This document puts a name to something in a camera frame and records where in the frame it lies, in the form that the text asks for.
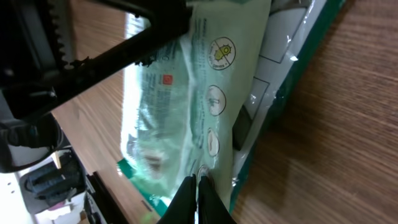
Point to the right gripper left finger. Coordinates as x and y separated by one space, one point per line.
184 205

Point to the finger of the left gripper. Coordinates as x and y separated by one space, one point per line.
168 20

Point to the green plastic packet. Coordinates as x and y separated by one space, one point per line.
293 31

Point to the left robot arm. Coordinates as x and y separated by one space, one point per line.
52 171

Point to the pale teal sachet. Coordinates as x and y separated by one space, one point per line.
179 112

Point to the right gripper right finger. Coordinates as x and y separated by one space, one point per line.
211 209

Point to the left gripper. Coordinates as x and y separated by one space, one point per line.
37 46

